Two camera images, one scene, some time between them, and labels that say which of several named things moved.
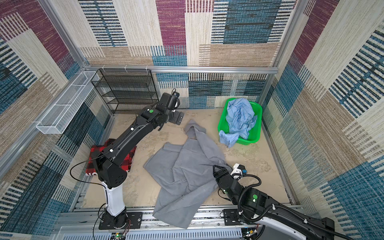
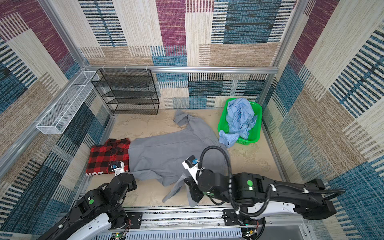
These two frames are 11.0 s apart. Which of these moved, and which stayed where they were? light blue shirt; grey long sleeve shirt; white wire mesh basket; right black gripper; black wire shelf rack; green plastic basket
Moved: grey long sleeve shirt; right black gripper
Stayed: white wire mesh basket; green plastic basket; black wire shelf rack; light blue shirt
